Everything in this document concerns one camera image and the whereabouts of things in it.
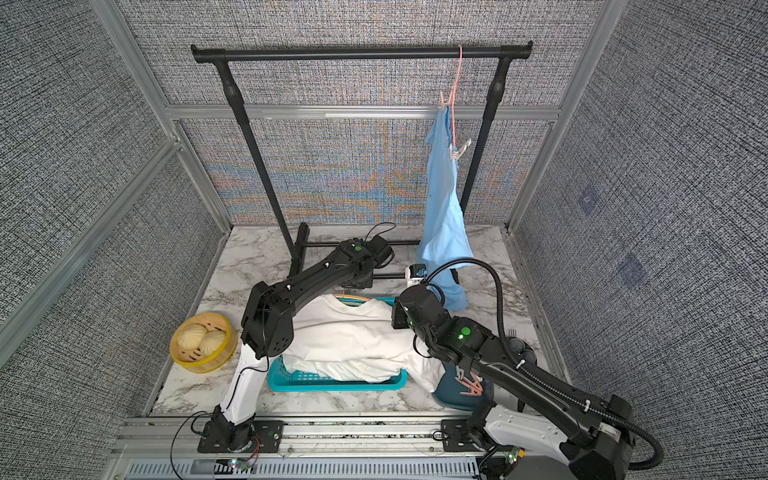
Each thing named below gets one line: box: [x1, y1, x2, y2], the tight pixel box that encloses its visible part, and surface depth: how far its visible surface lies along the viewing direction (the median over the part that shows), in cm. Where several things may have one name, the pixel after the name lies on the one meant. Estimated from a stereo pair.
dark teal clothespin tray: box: [432, 361, 484, 411], surface depth 82 cm
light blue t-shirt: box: [419, 106, 475, 311], surface depth 64 cm
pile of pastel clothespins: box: [454, 365, 483, 396], surface depth 82 cm
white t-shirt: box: [282, 294, 446, 392], surface depth 79 cm
